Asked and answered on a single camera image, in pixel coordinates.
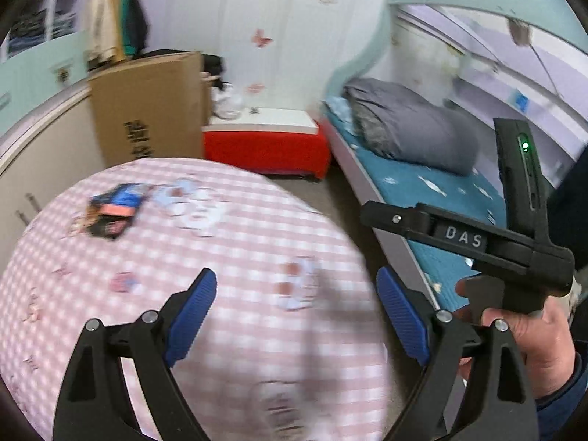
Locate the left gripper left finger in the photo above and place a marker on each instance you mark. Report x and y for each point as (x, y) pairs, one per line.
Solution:
(114, 370)

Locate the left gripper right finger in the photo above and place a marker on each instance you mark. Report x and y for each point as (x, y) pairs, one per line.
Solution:
(473, 384)

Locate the person right hand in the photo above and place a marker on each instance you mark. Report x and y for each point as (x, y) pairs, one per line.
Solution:
(544, 341)

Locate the grey folded quilt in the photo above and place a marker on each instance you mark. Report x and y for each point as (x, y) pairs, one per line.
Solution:
(398, 123)

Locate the pink checkered tablecloth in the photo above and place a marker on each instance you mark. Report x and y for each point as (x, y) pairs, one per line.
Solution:
(293, 346)

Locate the dark blue pink snack bag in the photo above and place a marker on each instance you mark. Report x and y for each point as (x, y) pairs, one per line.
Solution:
(109, 214)

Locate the red storage bench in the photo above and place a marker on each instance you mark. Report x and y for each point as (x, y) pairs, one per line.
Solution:
(274, 141)

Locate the large cardboard box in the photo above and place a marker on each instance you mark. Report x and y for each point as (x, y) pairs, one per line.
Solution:
(151, 107)

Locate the white plastic bag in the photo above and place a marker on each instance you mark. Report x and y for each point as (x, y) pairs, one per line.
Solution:
(227, 103)

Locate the mint green drawer cabinet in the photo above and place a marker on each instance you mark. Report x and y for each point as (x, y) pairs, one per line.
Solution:
(35, 75)

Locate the hanging clothes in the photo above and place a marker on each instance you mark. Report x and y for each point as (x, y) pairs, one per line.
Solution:
(117, 31)

